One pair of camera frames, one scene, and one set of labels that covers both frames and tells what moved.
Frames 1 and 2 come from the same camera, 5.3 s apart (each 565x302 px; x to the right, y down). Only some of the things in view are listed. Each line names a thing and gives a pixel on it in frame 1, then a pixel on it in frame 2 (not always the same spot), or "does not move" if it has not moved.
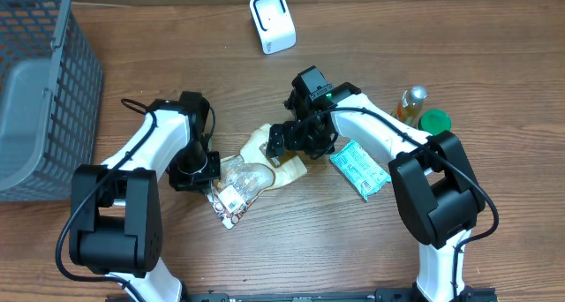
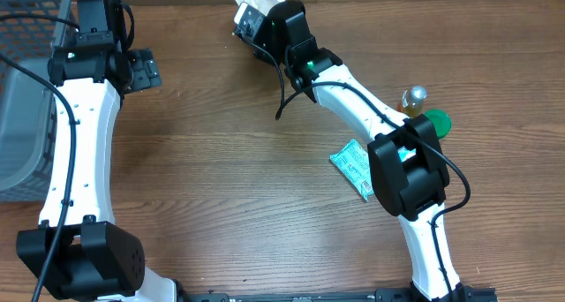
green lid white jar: (434, 122) does not move
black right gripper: (293, 130) -> (271, 56)
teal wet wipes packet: (359, 169) does not move
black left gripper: (194, 172) -> (144, 71)
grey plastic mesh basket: (51, 93) does not move
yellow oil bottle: (410, 105) does not move
